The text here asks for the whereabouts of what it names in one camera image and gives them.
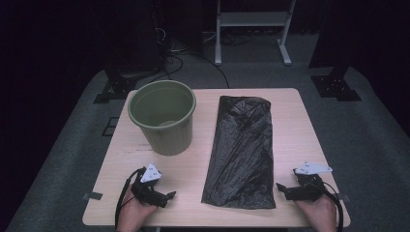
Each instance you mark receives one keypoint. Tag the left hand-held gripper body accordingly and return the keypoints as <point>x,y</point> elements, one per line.
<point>145,191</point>

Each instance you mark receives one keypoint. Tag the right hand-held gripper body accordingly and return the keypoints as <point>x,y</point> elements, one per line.
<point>306,191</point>

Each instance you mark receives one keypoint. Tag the black plastic trash bag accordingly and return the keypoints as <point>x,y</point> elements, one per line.
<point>241,151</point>

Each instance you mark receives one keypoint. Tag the green plastic bin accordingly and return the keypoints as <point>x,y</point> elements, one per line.
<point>170,141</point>

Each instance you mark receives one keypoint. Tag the person's right hand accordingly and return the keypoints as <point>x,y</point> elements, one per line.
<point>320,216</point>

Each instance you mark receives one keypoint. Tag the grey tape tab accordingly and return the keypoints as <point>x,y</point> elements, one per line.
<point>93,195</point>
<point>344,197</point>

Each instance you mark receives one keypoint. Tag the black square floor outlet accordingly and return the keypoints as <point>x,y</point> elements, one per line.
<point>110,126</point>

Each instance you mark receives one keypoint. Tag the black stand base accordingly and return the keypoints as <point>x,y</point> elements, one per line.
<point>335,87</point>
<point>117,87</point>

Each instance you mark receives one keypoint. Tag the dark equipment cabinet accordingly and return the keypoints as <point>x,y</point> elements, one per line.
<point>183,22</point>

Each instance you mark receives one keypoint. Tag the white metal stand frame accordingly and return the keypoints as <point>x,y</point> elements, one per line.
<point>251,18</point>

